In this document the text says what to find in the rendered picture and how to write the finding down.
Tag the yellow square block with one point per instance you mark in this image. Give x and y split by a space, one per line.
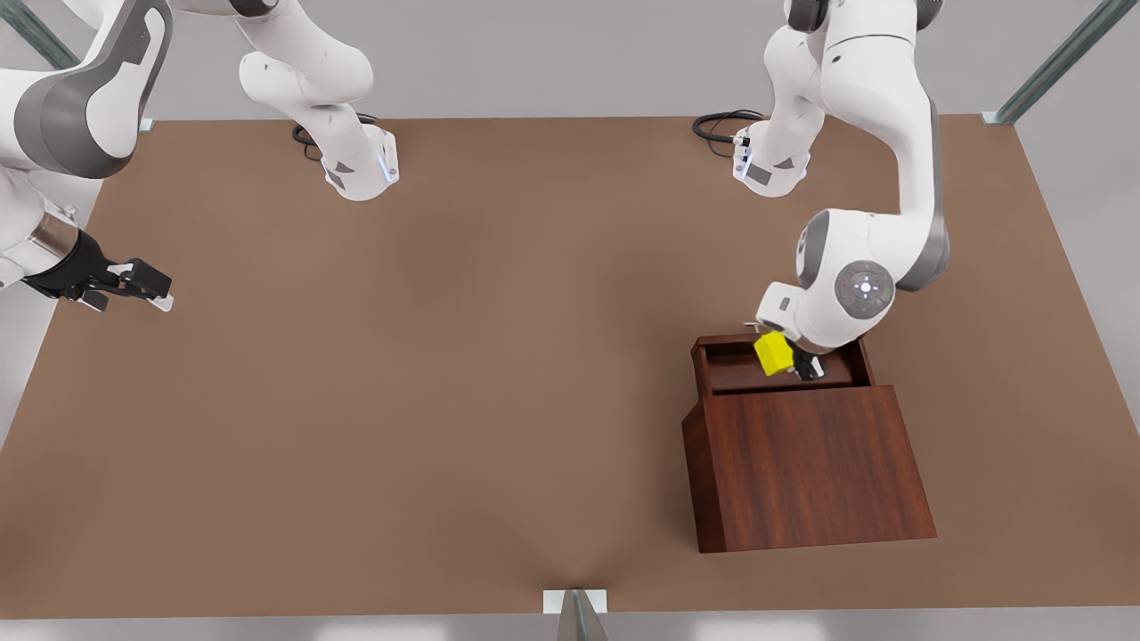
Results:
773 353

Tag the brown wooden drawer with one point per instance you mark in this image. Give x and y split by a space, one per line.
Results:
726 367

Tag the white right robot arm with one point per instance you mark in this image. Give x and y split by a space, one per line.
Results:
85 107

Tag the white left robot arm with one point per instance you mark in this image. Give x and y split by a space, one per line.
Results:
877 107

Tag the brown wooden cabinet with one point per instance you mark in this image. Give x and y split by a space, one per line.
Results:
810 463

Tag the silver frame post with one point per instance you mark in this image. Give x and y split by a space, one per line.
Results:
36 31
1060 62
577 614

